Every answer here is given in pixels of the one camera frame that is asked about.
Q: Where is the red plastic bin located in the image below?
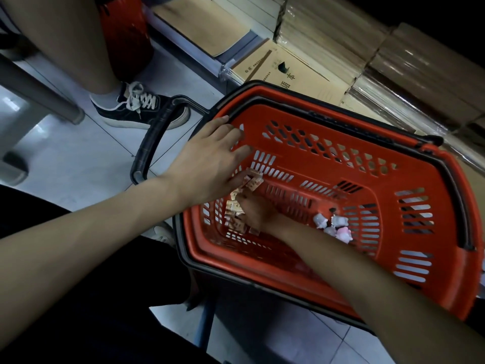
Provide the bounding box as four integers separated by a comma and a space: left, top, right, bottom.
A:
96, 0, 155, 82

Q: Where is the brown paper sheet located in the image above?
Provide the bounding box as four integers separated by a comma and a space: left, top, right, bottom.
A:
152, 0, 251, 58

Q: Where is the grey rubber foot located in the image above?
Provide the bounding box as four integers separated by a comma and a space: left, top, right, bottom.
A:
0, 151, 29, 186

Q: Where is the beige eraser packet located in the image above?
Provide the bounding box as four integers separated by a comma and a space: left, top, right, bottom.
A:
244, 168, 265, 192

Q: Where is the pile of small beige packets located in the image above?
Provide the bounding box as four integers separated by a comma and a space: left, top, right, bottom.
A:
224, 187, 262, 236

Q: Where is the wrapped brown notebook stack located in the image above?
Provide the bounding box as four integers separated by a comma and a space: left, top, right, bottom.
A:
274, 0, 393, 85
341, 22, 485, 175

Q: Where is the black and white sneaker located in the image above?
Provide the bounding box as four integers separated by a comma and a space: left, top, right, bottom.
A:
90, 81, 191, 130

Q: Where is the grey metal shelf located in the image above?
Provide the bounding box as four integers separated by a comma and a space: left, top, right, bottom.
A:
143, 3, 266, 91

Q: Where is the person's right forearm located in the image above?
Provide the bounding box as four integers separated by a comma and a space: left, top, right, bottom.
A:
274, 214, 485, 364

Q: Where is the person's right hand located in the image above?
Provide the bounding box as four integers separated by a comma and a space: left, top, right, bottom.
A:
236, 189, 290, 236

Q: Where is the person's light shoe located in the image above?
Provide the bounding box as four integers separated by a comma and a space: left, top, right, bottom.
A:
146, 222, 177, 249

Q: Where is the grey metal pole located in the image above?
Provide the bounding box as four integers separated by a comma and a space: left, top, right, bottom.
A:
0, 53, 85, 125

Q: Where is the brown printed notebook stack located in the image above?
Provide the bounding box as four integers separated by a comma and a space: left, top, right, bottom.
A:
230, 39, 351, 107

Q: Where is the white sock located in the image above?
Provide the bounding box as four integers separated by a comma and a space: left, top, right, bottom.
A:
91, 86, 123, 110

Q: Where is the person's left forearm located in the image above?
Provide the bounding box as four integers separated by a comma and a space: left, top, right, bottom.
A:
0, 174, 190, 351

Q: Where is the person's left hand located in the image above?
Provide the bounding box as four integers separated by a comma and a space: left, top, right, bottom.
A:
163, 115, 253, 210

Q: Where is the red plastic shopping basket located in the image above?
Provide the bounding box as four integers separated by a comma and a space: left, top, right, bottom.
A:
174, 81, 484, 332

